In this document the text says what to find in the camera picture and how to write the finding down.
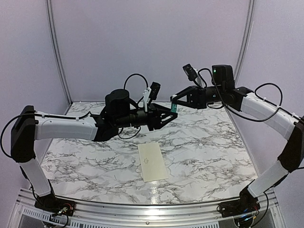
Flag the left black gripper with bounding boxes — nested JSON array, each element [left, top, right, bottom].
[[115, 103, 178, 131]]

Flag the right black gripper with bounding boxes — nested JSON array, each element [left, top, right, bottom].
[[172, 85, 225, 109]]

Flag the green white glue stick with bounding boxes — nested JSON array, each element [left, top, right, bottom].
[[171, 95, 177, 113]]

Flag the cream paper envelope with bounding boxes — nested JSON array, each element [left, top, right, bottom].
[[138, 142, 168, 182]]

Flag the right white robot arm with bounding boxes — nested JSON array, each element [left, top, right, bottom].
[[171, 65, 304, 213]]

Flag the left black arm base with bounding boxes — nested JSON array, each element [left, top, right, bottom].
[[31, 181, 76, 217]]

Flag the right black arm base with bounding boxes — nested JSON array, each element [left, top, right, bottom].
[[217, 186, 260, 218]]

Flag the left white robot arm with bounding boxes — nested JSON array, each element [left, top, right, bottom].
[[3, 88, 178, 211]]

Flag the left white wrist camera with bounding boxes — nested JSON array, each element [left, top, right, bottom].
[[142, 82, 161, 112]]

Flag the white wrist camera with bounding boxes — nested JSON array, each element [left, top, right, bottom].
[[182, 64, 207, 88], [142, 82, 161, 112]]

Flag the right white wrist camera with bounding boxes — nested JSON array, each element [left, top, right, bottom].
[[182, 64, 207, 88]]

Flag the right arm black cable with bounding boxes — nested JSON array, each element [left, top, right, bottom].
[[197, 68, 301, 123]]

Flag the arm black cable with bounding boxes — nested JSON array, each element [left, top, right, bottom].
[[197, 68, 301, 123], [0, 73, 149, 160]]

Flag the front aluminium table rail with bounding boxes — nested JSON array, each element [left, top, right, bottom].
[[6, 189, 287, 228]]

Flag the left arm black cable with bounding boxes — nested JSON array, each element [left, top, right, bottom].
[[0, 73, 149, 160]]

